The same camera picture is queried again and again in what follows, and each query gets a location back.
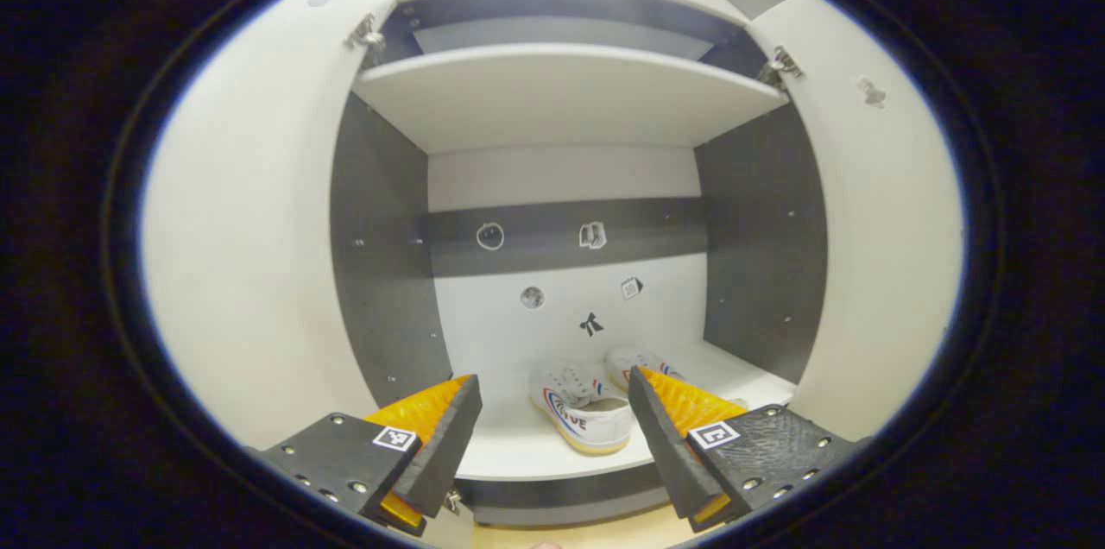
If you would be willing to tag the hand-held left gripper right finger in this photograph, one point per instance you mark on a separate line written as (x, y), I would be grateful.
(665, 454)

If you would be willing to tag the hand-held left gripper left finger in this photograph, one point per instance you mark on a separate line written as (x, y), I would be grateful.
(453, 445)

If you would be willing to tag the white canvas shoe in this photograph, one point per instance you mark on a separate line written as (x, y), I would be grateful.
(596, 424)
(630, 359)

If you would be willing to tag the white grey shoe cabinet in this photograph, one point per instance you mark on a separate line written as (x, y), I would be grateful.
(561, 100)

